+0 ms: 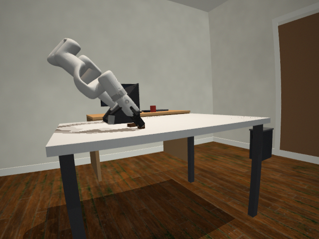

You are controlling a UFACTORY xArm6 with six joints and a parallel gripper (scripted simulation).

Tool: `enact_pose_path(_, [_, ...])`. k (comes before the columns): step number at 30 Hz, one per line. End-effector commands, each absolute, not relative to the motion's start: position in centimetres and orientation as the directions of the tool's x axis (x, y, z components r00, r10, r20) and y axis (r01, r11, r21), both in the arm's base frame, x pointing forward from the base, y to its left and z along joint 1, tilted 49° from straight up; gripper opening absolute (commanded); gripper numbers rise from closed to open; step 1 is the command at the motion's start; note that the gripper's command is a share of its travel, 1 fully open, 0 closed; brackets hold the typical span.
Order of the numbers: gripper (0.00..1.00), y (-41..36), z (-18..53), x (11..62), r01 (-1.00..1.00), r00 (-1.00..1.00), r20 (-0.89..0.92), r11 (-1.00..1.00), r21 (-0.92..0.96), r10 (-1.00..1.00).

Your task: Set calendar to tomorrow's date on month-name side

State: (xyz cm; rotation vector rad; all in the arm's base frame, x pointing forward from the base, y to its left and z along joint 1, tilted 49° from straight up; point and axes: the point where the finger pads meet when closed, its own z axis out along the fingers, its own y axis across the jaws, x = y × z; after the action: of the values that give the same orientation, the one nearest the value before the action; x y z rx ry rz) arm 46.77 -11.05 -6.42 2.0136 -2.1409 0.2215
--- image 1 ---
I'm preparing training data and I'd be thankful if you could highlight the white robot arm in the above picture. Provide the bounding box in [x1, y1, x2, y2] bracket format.
[47, 38, 126, 111]

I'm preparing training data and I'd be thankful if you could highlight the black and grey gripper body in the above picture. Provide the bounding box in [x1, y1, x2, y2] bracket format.
[117, 93, 140, 117]

